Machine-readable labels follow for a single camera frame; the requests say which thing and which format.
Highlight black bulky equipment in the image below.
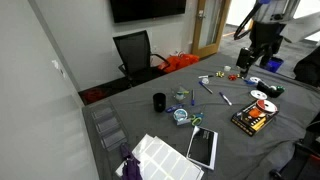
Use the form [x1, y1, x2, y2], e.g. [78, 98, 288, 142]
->
[293, 44, 320, 88]

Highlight grey tablecloth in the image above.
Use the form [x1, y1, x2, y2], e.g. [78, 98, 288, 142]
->
[81, 52, 320, 180]

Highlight white label sheets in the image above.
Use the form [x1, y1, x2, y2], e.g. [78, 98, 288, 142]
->
[114, 133, 205, 180]

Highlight wooden glass door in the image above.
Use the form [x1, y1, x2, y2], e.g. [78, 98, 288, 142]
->
[190, 0, 232, 59]

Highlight clear plastic box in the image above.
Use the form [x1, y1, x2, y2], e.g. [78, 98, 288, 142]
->
[171, 84, 190, 103]

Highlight orange cloth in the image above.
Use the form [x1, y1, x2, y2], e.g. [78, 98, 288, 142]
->
[157, 53, 200, 74]

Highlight purple cloth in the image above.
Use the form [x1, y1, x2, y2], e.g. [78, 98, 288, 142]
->
[119, 142, 144, 180]

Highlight black mesh office chair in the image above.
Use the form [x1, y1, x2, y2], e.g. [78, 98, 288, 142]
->
[112, 29, 172, 88]

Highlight blue bin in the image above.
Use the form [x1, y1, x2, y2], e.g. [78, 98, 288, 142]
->
[264, 56, 285, 74]

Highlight red white ribbon spool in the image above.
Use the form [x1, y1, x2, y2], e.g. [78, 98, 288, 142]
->
[255, 99, 278, 114]

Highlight black tape dispenser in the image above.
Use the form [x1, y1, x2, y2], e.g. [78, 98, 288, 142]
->
[255, 79, 284, 99]

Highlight blue white marker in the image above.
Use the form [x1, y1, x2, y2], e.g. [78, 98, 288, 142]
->
[218, 91, 233, 107]

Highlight green blue scissors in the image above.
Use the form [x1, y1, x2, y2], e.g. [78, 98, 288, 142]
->
[188, 112, 205, 127]

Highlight black mug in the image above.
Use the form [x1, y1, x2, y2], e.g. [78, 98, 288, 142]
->
[152, 92, 167, 113]

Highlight black red equipment frame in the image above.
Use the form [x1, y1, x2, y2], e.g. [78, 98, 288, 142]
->
[269, 113, 320, 180]

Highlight small blue plastic tool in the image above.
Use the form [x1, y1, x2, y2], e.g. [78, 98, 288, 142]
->
[164, 103, 185, 114]

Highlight red floor cable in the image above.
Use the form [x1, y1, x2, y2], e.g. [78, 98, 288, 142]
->
[83, 87, 108, 104]

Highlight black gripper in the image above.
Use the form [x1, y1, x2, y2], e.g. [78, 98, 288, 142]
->
[236, 47, 255, 79]

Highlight clear acrylic tray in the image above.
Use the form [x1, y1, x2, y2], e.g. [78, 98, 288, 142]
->
[89, 99, 129, 153]

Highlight black wall television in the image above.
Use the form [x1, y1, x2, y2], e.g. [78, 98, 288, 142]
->
[109, 0, 188, 24]

